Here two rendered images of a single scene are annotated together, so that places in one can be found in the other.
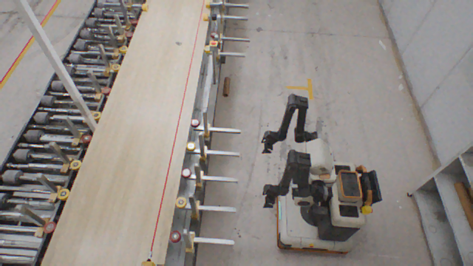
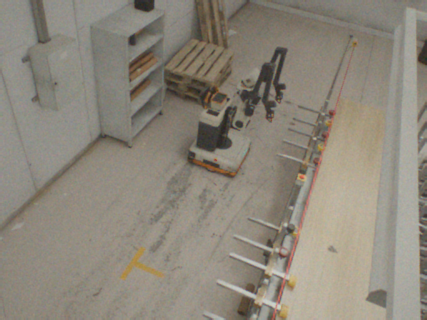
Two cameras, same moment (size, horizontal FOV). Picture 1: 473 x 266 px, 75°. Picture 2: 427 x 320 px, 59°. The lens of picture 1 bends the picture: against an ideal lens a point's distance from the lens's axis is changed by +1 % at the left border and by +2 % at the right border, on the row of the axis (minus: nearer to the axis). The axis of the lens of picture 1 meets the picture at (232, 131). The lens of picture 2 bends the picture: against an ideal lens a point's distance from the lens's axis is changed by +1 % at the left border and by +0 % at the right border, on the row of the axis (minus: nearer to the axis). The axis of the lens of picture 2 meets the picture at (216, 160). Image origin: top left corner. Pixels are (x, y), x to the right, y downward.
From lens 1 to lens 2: 4.78 m
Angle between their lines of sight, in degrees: 82
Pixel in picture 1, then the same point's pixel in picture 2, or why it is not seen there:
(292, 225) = (241, 141)
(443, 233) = (138, 117)
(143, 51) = not seen: hidden behind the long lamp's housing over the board
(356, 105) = (97, 223)
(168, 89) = (343, 194)
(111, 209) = (373, 132)
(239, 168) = (258, 205)
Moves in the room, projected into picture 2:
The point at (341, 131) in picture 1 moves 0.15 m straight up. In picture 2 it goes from (139, 203) to (139, 194)
